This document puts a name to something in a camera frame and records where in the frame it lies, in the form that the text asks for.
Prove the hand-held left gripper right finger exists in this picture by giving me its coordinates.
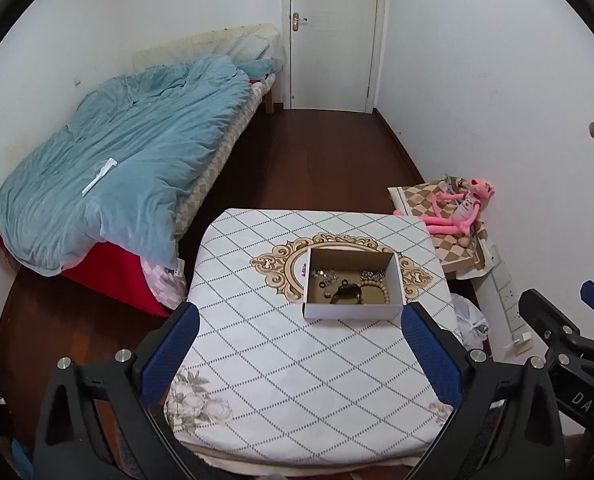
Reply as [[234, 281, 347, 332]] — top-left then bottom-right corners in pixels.
[[400, 301, 565, 480]]

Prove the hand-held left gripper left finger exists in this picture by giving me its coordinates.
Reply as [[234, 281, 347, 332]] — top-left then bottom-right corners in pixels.
[[33, 301, 201, 480]]

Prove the wooden bead bracelet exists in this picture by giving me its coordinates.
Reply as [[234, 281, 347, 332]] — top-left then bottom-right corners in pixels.
[[359, 280, 393, 306]]

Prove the white cardboard box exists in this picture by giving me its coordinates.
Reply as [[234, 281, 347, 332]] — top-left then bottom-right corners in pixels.
[[302, 246, 404, 321]]

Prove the black fitness band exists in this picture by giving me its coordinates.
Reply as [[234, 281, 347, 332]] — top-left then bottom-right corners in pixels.
[[329, 284, 365, 305]]

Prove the white power strip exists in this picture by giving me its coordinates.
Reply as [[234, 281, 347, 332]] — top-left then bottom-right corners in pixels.
[[487, 245, 528, 333]]

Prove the white plastic bag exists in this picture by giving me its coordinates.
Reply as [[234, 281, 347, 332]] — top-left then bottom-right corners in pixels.
[[450, 292, 490, 351]]

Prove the pink checkered sheet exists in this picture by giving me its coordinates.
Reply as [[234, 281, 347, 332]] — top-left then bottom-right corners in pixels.
[[139, 255, 188, 311]]

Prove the brown checkered cushion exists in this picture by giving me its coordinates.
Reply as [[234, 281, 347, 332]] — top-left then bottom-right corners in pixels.
[[388, 176, 493, 281]]

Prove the red bed sheet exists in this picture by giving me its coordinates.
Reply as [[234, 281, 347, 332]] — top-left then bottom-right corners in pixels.
[[0, 222, 173, 317]]

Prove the white diamond-pattern tablecloth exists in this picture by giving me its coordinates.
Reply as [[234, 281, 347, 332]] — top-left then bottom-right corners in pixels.
[[164, 208, 470, 466]]

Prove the pink plush toy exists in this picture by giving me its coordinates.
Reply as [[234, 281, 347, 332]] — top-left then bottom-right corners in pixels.
[[393, 176, 496, 235]]

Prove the beige patterned mattress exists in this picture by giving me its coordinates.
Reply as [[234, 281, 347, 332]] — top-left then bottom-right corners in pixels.
[[174, 72, 278, 241]]

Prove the light blue duvet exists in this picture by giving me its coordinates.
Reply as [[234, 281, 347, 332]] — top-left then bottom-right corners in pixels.
[[0, 55, 254, 277]]

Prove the white pillow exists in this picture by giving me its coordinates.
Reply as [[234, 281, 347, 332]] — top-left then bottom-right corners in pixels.
[[132, 22, 281, 73]]

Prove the white door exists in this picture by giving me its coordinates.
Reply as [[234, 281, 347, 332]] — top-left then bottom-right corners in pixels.
[[289, 0, 381, 111]]

